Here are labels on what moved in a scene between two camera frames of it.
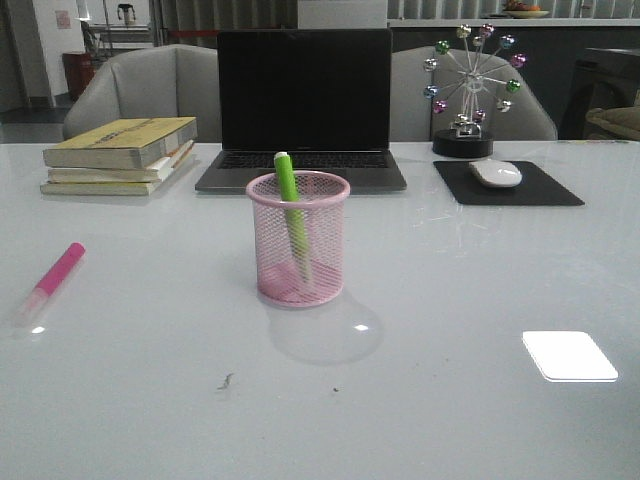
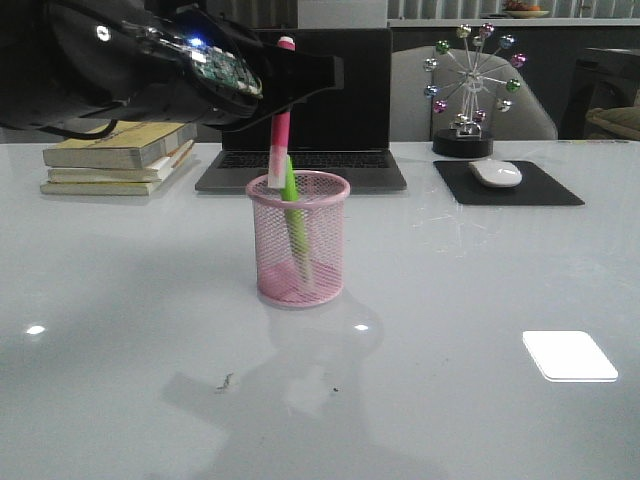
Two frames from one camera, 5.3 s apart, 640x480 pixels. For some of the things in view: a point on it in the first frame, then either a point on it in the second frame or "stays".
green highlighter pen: x=292 y=199 stays
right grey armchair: x=465 y=91 stays
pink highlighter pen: x=54 y=275 -> x=279 y=146
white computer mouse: x=496 y=173 stays
